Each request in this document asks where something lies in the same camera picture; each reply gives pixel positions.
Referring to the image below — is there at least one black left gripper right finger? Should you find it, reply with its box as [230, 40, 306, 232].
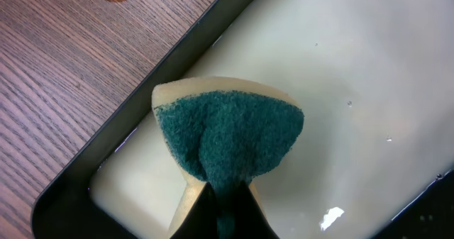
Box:
[233, 182, 279, 239]

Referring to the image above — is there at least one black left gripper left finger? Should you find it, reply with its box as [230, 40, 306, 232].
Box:
[170, 183, 218, 239]

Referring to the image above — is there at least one green yellow sponge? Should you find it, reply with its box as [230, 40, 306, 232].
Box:
[151, 77, 304, 238]

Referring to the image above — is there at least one black metal water tray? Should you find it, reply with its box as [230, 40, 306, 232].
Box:
[31, 0, 453, 238]

